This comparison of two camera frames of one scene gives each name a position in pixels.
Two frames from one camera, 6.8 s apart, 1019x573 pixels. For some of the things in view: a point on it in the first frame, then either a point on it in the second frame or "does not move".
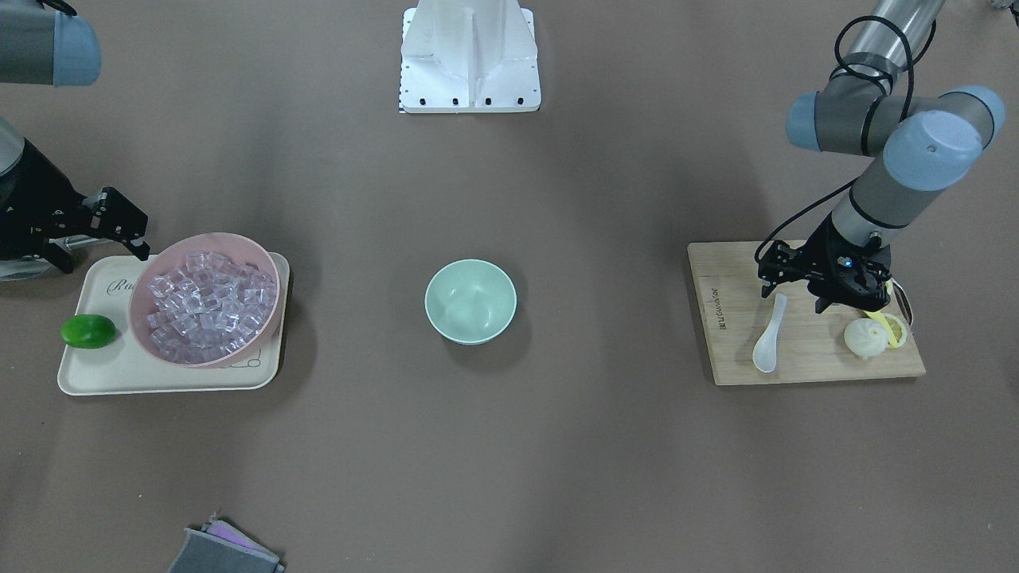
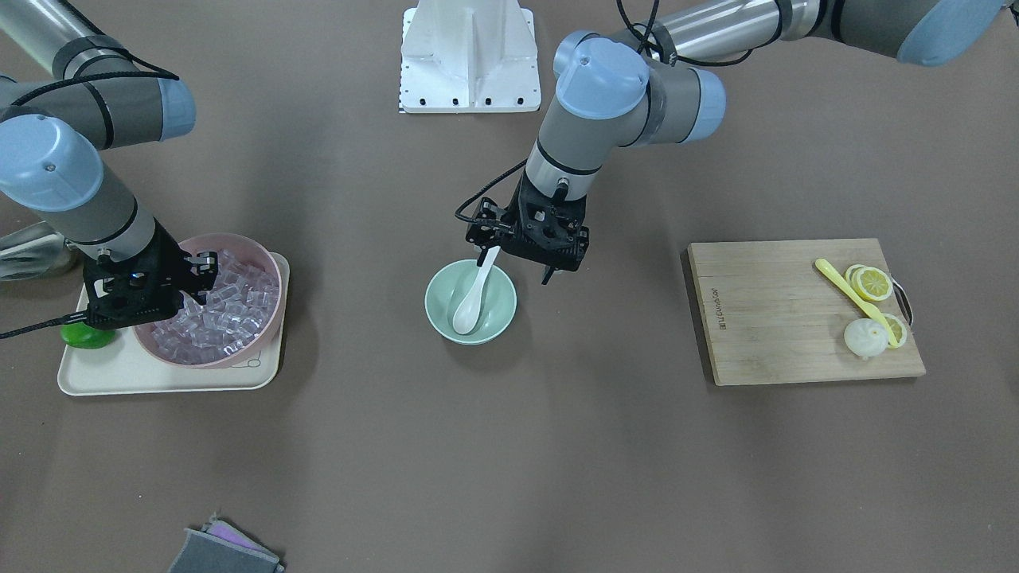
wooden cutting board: x=810 y=346 does not move
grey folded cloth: x=220 y=548 does not move
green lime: x=87 y=331 does not move
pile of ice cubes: x=209 y=308 does not move
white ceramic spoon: x=765 y=351 → x=467 y=310
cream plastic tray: x=123 y=367 does not move
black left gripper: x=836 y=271 → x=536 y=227
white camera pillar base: x=469 y=56 does not move
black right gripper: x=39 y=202 → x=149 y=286
